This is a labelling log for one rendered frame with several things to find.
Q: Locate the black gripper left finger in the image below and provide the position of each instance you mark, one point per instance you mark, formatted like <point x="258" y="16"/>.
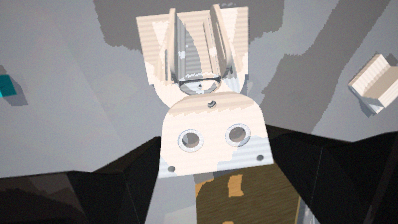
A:
<point x="117" y="193"/>

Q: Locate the small cyan block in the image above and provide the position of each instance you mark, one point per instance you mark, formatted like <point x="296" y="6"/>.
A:
<point x="6" y="86"/>

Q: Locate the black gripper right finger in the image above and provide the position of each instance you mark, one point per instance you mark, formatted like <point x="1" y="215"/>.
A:
<point x="341" y="182"/>

